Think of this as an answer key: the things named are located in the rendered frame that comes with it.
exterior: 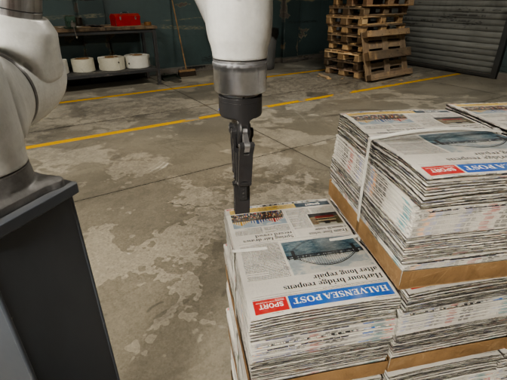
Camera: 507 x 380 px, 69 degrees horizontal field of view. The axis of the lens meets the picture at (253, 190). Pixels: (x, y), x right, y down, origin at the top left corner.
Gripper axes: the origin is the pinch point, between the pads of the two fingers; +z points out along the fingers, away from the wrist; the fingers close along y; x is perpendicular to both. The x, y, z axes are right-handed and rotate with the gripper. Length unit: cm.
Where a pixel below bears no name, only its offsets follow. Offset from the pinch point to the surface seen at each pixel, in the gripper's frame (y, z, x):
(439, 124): 5.9, -10.2, -45.4
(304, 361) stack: -18.6, 27.0, -8.6
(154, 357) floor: 45, 96, 30
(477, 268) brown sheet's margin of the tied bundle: -19.2, 8.9, -40.3
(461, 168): -16.6, -10.5, -33.2
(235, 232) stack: 6.9, 13.1, 0.3
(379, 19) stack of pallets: 586, 0, -347
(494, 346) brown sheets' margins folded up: -19, 33, -53
